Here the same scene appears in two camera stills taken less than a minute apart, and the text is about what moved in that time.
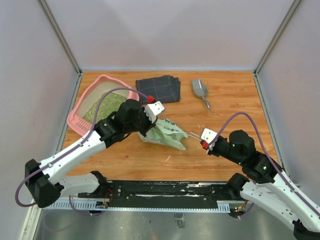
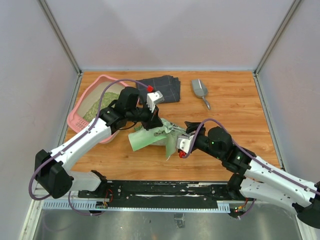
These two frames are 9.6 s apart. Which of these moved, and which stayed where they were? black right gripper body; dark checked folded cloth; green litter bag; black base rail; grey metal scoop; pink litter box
Moved: green litter bag; black right gripper body
Stayed: dark checked folded cloth; black base rail; pink litter box; grey metal scoop
